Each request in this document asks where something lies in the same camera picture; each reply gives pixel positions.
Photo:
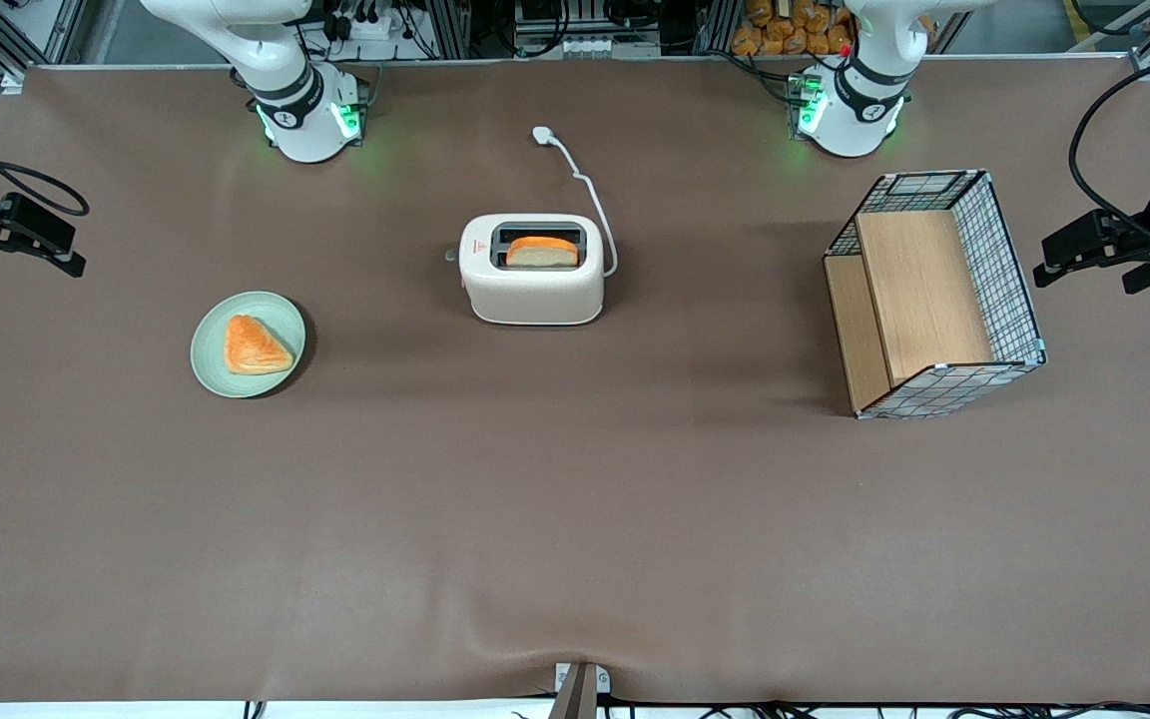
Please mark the pile of orange bread rolls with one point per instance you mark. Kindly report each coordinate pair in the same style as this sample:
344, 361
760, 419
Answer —
785, 35

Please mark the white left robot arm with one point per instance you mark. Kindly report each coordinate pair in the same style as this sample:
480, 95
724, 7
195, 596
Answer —
850, 110

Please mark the orange triangular pastry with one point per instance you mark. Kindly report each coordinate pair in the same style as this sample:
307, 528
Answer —
254, 348

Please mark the metal table edge bracket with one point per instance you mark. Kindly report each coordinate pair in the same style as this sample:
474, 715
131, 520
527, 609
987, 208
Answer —
580, 694

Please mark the grey electronics unit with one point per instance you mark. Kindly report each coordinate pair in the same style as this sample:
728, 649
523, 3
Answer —
585, 45

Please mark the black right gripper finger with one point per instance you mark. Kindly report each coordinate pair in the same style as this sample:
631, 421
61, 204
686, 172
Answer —
31, 230

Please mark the brown table mat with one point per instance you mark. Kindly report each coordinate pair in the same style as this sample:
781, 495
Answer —
575, 499

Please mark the white power strip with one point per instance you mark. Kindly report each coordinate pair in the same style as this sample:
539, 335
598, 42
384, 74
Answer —
370, 25

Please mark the light wooden shelf insert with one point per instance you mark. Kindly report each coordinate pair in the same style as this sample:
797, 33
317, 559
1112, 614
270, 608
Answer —
919, 290

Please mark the toast bread slice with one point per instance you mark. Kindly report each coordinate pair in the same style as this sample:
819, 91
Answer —
541, 252

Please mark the pale green round plate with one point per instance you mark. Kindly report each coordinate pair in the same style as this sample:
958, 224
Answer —
211, 359

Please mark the cream white toaster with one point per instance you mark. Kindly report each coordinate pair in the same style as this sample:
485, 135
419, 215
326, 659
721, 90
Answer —
535, 300

